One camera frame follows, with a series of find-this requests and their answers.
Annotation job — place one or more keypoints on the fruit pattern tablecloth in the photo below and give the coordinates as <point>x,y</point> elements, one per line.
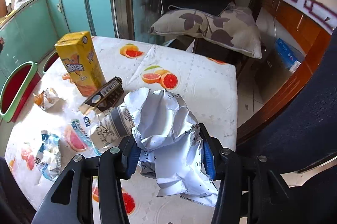
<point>208,88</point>

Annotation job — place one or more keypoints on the white paper bag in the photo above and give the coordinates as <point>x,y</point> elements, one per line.
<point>171,148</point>

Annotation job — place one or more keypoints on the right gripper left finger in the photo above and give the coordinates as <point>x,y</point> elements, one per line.
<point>129,158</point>

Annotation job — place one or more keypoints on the orange white snack wrapper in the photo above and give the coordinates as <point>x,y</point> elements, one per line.
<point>49,100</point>

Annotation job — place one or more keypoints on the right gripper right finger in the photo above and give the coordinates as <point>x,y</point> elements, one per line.
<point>212,160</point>

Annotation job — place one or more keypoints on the wooden bench frame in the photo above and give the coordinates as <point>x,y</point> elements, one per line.
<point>302,30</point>

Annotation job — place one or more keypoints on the blue tissue box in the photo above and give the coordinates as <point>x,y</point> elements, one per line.
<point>290,56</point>

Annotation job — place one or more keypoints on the yellow juice carton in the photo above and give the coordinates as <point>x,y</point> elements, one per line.
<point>77,53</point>

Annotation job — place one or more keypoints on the large red green bucket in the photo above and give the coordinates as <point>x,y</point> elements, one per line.
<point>17,90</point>

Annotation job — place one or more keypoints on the floral grey pillow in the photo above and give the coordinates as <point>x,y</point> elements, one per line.
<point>235,28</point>

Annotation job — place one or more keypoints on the small red green bucket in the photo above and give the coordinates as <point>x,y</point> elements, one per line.
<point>50,61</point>

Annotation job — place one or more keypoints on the teal kitchen cabinets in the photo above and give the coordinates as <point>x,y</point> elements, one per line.
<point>32,31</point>

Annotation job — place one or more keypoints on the dark brown small box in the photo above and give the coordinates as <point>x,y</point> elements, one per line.
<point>103,99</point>

